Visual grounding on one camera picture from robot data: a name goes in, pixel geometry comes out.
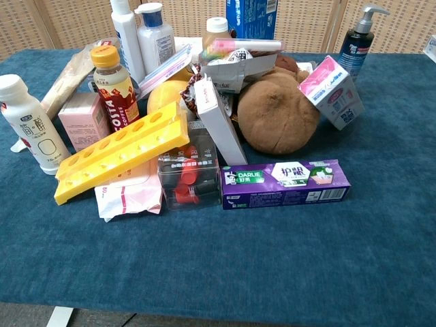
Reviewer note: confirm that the yellow plastic holed tray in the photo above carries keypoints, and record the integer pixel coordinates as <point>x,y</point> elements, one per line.
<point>119,150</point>

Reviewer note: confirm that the brown milk tea bottle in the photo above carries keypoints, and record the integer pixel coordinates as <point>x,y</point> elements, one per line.
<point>215,32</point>

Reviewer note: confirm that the pink wet wipes pack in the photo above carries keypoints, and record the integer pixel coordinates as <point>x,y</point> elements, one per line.
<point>133,195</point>

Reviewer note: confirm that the clear box with red items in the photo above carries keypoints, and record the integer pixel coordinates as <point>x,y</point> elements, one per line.
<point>190,173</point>

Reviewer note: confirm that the white bottle with flip cap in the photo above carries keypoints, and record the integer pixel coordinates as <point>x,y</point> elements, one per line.
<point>156,37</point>

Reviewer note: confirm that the tall white lotion bottle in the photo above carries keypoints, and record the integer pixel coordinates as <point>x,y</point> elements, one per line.
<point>127,37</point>

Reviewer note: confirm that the wicker folding screen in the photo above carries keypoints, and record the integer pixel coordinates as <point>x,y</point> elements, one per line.
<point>51,24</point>

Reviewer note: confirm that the long white cardboard box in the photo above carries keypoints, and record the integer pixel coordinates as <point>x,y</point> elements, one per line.
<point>219,122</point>

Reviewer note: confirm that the pink blue toothbrush pack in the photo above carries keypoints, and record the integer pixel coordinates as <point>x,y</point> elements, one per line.
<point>165,69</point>

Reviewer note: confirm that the white tube with pink end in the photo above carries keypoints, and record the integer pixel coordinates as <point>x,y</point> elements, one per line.
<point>248,46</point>

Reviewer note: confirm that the purple Darlie toothpaste box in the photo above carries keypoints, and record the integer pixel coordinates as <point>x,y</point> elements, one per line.
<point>286,185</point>

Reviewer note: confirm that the beige wrapped long package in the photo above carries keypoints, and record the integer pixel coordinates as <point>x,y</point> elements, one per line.
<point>66,83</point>

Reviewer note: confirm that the pink and white carton box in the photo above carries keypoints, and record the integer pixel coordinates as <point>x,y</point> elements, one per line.
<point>335,92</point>

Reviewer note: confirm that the brown plush toy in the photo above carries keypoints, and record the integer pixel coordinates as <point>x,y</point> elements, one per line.
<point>277,109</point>

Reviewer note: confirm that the blue velvet tablecloth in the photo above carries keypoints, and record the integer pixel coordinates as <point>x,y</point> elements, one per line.
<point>218,259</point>

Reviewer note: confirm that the yellow round fruit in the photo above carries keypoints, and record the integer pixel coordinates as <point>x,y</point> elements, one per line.
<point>167,93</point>

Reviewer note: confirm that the Costa coffee bottle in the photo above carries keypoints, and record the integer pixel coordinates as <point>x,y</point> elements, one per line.
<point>114,92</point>

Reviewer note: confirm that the white yogurt drink bottle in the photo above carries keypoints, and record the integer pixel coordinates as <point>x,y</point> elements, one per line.
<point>30,126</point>

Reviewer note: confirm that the dark pump dispenser bottle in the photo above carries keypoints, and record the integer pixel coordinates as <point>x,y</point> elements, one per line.
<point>357,44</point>

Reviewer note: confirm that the blue carton box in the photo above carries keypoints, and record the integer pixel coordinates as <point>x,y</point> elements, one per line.
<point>252,17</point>

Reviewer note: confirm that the white paper package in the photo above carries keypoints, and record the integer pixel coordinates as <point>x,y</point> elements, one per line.
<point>238,69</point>

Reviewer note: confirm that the pink cardboard box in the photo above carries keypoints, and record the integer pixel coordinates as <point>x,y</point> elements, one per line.
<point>83,122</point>

